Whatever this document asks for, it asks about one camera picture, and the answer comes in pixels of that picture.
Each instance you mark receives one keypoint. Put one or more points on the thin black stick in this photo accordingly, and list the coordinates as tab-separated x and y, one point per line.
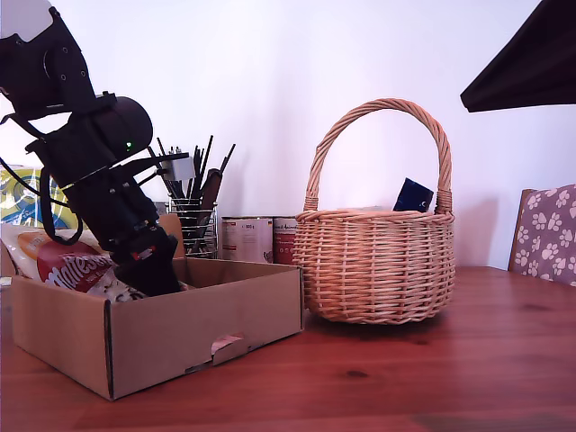
178	150
161	146
197	171
227	158
206	162

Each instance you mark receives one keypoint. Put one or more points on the brown cardboard box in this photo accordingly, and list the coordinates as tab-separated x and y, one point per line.
202	328

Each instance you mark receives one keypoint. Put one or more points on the white bag with red logo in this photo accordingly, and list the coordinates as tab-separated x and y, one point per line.
67	265

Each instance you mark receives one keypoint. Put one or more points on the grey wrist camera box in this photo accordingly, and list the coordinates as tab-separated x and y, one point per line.
177	166

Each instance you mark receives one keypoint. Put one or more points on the blue bag of Easter eggs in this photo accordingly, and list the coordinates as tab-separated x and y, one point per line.
414	195

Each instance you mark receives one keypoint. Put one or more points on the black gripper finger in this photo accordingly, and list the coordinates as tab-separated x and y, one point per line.
137	274
535	63
165	274

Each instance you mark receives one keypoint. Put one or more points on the yellow green plastic wrapped package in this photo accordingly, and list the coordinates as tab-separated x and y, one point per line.
18	198

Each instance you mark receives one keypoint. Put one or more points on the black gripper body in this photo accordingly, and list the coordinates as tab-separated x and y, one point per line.
117	207

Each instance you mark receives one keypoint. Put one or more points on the tin can with white label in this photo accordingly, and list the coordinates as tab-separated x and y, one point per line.
247	238

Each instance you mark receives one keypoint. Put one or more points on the grey metal container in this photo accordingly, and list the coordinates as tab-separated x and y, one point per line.
161	208

